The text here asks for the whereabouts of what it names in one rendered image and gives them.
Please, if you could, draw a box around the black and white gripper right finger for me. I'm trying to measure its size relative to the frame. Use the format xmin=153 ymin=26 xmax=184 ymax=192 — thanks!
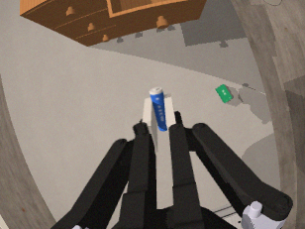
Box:
xmin=164 ymin=93 xmax=293 ymax=229

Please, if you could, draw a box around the brown wooden drawer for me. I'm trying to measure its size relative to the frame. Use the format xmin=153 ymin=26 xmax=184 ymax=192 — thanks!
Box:
xmin=107 ymin=0 xmax=207 ymax=35
xmin=27 ymin=0 xmax=108 ymax=27
xmin=76 ymin=25 xmax=124 ymax=46
xmin=56 ymin=8 xmax=115 ymax=38

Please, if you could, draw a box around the blue aa battery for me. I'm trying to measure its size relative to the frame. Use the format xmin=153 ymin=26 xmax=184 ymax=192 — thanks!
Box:
xmin=150 ymin=87 xmax=167 ymax=131

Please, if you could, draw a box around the brown wooden chest of drawers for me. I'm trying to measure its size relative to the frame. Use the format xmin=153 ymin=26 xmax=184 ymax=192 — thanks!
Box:
xmin=20 ymin=0 xmax=108 ymax=47

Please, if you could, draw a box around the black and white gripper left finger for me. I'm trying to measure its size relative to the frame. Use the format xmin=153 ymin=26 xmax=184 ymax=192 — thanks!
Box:
xmin=51 ymin=98 xmax=157 ymax=229

